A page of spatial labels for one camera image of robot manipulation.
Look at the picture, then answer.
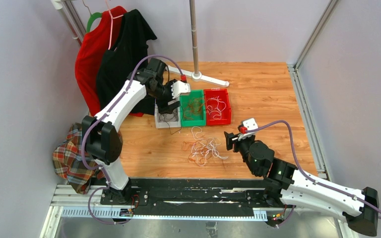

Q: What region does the white plastic bin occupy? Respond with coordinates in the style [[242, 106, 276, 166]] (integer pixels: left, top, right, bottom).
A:
[[154, 104, 181, 129]]

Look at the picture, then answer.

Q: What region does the clothes rack metal frame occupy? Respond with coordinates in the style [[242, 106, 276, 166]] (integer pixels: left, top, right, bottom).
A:
[[50, 0, 86, 46]]

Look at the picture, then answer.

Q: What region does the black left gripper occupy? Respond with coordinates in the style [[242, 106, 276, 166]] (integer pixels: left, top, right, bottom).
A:
[[149, 79, 181, 114]]

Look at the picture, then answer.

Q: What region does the plaid flannel shirt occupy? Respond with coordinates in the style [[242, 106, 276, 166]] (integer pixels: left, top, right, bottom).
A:
[[52, 123, 114, 194]]

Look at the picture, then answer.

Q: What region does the pink clothes hanger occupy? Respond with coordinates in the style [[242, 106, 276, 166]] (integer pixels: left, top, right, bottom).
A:
[[105, 0, 125, 50]]

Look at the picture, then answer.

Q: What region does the white stand with metal pole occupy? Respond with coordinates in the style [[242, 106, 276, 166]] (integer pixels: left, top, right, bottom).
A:
[[168, 0, 230, 88]]

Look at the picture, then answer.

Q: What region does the green plastic bin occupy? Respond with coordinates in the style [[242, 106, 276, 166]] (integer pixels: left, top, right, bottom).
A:
[[180, 90, 206, 127]]

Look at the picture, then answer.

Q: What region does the red plastic bin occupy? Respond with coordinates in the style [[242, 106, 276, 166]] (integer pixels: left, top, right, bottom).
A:
[[203, 88, 232, 126]]

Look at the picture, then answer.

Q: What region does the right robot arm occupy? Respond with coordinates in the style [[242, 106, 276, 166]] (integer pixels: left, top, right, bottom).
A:
[[224, 132, 379, 237]]

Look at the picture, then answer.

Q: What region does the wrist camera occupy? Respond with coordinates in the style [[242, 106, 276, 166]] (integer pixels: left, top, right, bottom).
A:
[[171, 74, 191, 99], [238, 118, 258, 141]]

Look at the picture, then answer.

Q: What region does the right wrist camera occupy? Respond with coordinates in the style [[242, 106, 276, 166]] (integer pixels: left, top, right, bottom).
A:
[[238, 118, 258, 141]]

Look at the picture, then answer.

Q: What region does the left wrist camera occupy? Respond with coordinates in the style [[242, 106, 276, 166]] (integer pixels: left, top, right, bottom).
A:
[[171, 74, 191, 99]]

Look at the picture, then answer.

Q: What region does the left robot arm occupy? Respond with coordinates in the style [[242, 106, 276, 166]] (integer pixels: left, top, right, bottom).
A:
[[80, 55, 191, 205]]

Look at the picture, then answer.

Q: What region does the cable bundle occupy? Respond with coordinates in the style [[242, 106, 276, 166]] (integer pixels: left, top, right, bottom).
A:
[[183, 126, 229, 167]]

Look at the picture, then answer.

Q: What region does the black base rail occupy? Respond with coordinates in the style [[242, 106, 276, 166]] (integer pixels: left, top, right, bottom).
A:
[[100, 178, 292, 218]]

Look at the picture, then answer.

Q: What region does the black t-shirt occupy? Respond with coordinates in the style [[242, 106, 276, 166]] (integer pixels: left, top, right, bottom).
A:
[[96, 9, 157, 110]]

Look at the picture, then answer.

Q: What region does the red t-shirt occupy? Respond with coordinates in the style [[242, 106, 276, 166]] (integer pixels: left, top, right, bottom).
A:
[[74, 5, 144, 118]]

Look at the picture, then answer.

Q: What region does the green clothes hanger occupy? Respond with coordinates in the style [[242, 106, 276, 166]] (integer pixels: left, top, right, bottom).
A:
[[86, 12, 102, 33]]

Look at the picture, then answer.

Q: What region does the orange cable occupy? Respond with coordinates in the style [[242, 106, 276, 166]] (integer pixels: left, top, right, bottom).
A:
[[181, 97, 206, 121]]

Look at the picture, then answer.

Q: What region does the black cable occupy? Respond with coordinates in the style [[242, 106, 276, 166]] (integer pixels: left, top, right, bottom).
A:
[[157, 110, 182, 136]]

